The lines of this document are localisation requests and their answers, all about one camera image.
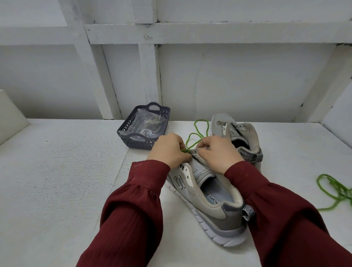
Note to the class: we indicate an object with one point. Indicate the clear plastic bag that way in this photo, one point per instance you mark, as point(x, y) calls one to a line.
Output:
point(146, 124)

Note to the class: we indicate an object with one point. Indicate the person's right forearm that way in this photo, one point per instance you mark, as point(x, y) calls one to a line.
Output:
point(291, 220)

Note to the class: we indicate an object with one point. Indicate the green shoelace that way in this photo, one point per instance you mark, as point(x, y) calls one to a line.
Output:
point(330, 187)
point(190, 147)

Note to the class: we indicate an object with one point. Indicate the grey mesh shoe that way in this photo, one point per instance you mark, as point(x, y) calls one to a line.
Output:
point(245, 137)
point(220, 212)

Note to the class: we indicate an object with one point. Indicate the person's left hand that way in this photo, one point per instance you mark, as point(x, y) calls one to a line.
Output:
point(168, 151)

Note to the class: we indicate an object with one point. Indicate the person's left forearm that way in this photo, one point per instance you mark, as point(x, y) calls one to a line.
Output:
point(126, 220)

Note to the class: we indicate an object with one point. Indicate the dark plastic lattice basket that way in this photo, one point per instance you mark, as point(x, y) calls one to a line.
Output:
point(126, 138)

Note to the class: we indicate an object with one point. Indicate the person's right hand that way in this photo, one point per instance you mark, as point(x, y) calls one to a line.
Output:
point(221, 154)

